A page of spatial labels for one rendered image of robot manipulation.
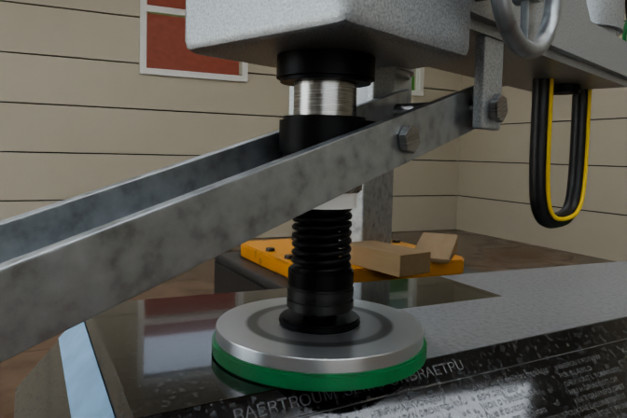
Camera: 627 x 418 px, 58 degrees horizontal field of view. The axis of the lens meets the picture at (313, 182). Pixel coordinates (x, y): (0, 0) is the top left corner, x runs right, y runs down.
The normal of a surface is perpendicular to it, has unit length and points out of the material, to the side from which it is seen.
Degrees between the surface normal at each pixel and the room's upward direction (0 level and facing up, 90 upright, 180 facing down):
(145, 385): 0
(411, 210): 90
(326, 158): 90
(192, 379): 0
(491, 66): 90
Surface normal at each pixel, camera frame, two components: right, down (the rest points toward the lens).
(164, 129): 0.43, 0.06
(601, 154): -0.90, 0.00
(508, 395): 0.36, -0.67
